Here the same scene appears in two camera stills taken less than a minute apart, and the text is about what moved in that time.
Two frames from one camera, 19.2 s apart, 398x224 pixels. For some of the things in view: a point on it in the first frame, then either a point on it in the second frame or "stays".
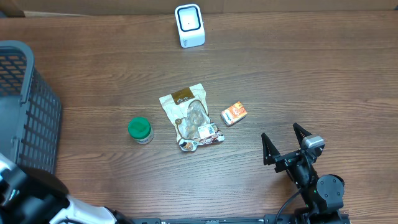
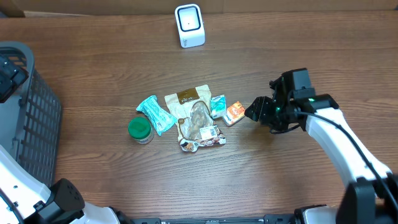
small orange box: [232, 114] stays
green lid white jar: [140, 129] stays
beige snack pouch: [188, 110] stays
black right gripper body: [301, 173] to [274, 115]
